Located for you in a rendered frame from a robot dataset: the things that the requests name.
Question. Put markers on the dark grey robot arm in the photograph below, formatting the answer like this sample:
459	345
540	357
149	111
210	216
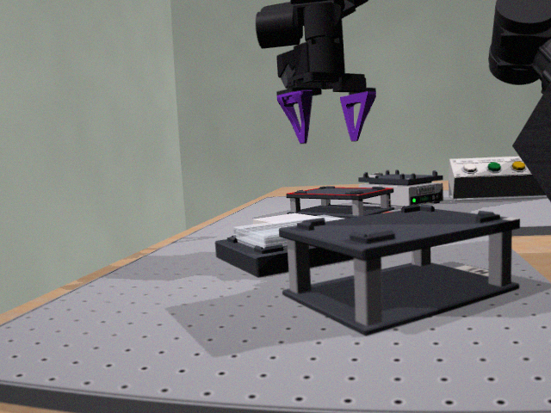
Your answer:
521	36

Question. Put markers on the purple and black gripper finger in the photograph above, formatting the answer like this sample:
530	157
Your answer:
366	99
304	99

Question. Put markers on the white rectangular plate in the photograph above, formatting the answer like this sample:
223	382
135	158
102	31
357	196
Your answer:
279	218

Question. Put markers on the operator button panel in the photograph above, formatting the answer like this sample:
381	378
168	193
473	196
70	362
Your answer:
482	179

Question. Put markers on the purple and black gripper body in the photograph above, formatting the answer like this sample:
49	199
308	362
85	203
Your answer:
326	71

